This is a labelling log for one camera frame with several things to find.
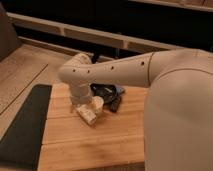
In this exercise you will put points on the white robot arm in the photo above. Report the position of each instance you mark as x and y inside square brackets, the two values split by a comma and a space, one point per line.
[178, 109]

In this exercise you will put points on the black ceramic bowl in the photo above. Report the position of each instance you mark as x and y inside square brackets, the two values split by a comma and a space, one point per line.
[107, 92]

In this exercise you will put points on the white ceramic cup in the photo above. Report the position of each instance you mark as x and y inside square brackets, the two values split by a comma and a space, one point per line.
[97, 103]

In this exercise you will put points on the dark brown oblong object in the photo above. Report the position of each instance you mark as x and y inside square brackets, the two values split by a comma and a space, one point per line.
[115, 104]

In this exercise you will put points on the white plastic bottle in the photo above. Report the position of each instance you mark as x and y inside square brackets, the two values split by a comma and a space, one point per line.
[86, 113]

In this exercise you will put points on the wooden table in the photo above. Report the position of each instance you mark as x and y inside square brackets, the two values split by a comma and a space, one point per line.
[69, 144]

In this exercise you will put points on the black floor mat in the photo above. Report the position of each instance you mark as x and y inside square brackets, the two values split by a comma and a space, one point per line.
[21, 144]

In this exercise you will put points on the white wall rail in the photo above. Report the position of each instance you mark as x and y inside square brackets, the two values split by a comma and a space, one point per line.
[89, 35]

